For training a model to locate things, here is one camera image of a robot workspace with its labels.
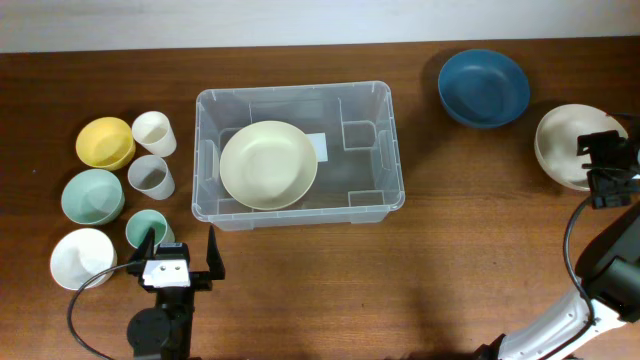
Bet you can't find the mint green cup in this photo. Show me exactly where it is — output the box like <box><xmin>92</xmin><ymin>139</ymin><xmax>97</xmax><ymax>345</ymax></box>
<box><xmin>125</xmin><ymin>209</ymin><xmax>175</xmax><ymax>248</ymax></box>

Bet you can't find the yellow small bowl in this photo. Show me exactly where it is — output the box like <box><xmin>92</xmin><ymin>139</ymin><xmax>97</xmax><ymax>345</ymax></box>
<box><xmin>75</xmin><ymin>117</ymin><xmax>136</xmax><ymax>171</ymax></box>

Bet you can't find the mint green small bowl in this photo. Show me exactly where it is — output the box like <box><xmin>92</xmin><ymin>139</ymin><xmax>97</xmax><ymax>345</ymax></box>
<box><xmin>61</xmin><ymin>169</ymin><xmax>125</xmax><ymax>225</ymax></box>

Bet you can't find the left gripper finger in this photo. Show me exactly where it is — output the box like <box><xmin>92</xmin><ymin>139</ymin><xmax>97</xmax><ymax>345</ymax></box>
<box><xmin>206</xmin><ymin>225</ymin><xmax>225</xmax><ymax>278</ymax></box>
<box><xmin>130</xmin><ymin>227</ymin><xmax>155</xmax><ymax>262</ymax></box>

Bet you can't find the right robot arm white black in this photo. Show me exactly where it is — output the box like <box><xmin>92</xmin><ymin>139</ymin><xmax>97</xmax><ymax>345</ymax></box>
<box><xmin>472</xmin><ymin>130</ymin><xmax>639</xmax><ymax>360</ymax></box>

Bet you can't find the left black cable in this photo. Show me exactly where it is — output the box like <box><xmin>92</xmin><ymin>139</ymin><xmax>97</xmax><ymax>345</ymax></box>
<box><xmin>66</xmin><ymin>261</ymin><xmax>144</xmax><ymax>360</ymax></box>

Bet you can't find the dark blue large bowl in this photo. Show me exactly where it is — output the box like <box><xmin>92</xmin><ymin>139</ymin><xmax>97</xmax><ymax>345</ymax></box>
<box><xmin>437</xmin><ymin>49</ymin><xmax>531</xmax><ymax>129</ymax></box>

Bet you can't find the cream white cup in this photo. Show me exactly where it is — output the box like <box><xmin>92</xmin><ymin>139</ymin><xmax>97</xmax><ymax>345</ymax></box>
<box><xmin>132</xmin><ymin>111</ymin><xmax>177</xmax><ymax>157</ymax></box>

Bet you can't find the grey cup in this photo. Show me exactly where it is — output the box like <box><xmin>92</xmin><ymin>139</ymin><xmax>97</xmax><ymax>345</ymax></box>
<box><xmin>127</xmin><ymin>155</ymin><xmax>175</xmax><ymax>200</ymax></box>

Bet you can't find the clear plastic storage container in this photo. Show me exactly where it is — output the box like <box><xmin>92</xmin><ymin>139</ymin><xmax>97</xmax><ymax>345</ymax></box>
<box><xmin>191</xmin><ymin>81</ymin><xmax>405</xmax><ymax>231</ymax></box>

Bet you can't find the cream large bowl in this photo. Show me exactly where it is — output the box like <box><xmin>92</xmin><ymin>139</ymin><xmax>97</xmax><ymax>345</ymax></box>
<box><xmin>220</xmin><ymin>120</ymin><xmax>318</xmax><ymax>211</ymax></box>

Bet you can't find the right black cable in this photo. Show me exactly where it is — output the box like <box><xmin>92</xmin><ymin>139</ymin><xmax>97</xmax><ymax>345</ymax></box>
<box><xmin>539</xmin><ymin>112</ymin><xmax>640</xmax><ymax>360</ymax></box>

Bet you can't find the black cable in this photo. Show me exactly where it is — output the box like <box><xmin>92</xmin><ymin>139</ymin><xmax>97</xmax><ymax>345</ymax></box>
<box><xmin>66</xmin><ymin>261</ymin><xmax>144</xmax><ymax>360</ymax></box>
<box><xmin>539</xmin><ymin>112</ymin><xmax>640</xmax><ymax>360</ymax></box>

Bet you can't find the beige large bowl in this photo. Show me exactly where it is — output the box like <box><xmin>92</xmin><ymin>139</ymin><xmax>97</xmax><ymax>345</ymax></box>
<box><xmin>534</xmin><ymin>104</ymin><xmax>628</xmax><ymax>191</ymax></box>

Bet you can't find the white small bowl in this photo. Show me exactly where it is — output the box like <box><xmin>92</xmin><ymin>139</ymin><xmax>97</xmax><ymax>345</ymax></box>
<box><xmin>50</xmin><ymin>228</ymin><xmax>117</xmax><ymax>290</ymax></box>

